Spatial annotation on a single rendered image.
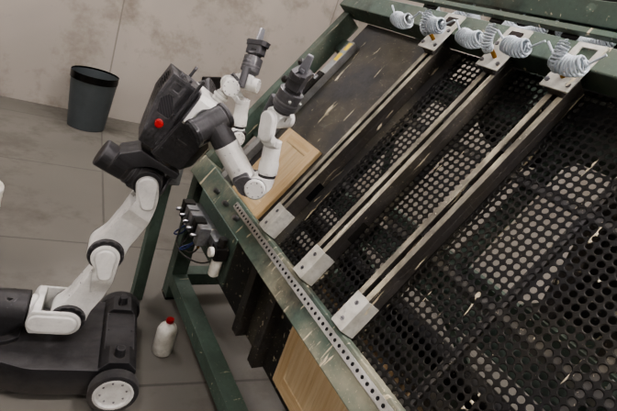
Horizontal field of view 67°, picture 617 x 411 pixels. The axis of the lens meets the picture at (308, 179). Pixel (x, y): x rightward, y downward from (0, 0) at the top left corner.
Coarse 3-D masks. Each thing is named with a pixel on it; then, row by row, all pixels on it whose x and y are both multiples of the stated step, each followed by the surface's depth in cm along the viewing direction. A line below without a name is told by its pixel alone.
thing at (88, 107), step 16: (80, 80) 459; (96, 80) 461; (112, 80) 500; (80, 96) 466; (96, 96) 469; (112, 96) 486; (80, 112) 472; (96, 112) 477; (80, 128) 479; (96, 128) 487
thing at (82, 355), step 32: (0, 288) 193; (0, 320) 188; (96, 320) 220; (128, 320) 223; (0, 352) 187; (32, 352) 192; (64, 352) 197; (96, 352) 202; (128, 352) 202; (0, 384) 186; (32, 384) 187; (64, 384) 192
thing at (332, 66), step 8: (352, 48) 238; (344, 56) 238; (328, 64) 240; (336, 64) 238; (328, 72) 238; (320, 80) 238; (312, 88) 237; (304, 96) 237; (304, 104) 239; (296, 112) 239; (280, 128) 239; (256, 144) 236; (248, 152) 236; (256, 152) 238; (248, 160) 238; (224, 176) 236
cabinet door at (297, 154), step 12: (288, 132) 230; (288, 144) 225; (300, 144) 219; (288, 156) 219; (300, 156) 214; (312, 156) 209; (252, 168) 230; (288, 168) 214; (300, 168) 209; (276, 180) 214; (288, 180) 209; (276, 192) 209; (252, 204) 214; (264, 204) 209
